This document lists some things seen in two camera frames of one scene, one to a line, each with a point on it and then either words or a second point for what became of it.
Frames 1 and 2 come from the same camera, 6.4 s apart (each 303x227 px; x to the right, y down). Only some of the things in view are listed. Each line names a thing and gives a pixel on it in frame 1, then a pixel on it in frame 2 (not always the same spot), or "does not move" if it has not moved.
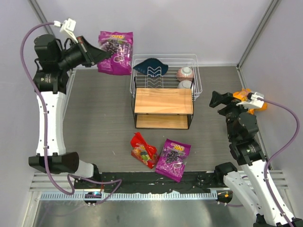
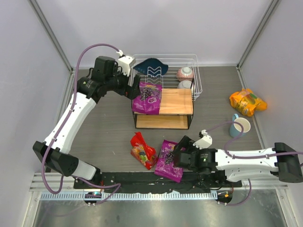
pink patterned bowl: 185,73 does not move
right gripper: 227,104 → 181,152
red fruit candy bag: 143,152 does not move
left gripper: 86,50 → 135,86
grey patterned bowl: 184,84 does not move
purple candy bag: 172,159 does not move
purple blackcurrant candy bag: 120,44 → 149,102
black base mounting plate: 152,181 does not move
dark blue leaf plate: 152,67 does not move
